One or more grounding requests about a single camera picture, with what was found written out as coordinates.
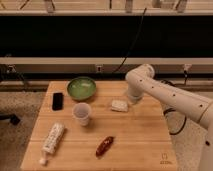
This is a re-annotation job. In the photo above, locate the white sponge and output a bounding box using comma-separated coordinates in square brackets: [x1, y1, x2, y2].
[111, 100, 128, 112]

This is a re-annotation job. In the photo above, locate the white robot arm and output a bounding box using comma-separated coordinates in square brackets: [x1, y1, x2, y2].
[125, 64, 213, 171]

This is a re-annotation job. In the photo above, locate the green bowl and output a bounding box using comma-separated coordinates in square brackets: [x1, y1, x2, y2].
[67, 77, 96, 101]

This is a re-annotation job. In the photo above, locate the translucent plastic cup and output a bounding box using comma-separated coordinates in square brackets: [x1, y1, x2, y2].
[72, 103, 92, 126]

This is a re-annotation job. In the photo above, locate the red sausage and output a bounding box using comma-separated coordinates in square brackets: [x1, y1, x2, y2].
[95, 136, 114, 157]

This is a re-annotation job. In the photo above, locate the black smartphone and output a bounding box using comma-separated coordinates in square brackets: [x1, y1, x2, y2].
[52, 93, 63, 111]

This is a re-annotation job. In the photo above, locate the white toothpaste tube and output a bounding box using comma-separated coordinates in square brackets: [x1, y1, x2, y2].
[39, 123, 65, 165]

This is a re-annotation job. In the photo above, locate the black chair base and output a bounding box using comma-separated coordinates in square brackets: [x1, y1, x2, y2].
[0, 114, 20, 125]

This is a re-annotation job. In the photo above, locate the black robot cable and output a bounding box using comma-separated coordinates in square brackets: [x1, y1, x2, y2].
[162, 79, 188, 136]

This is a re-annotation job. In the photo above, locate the black hanging cable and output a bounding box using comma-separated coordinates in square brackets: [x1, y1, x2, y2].
[111, 7, 148, 74]

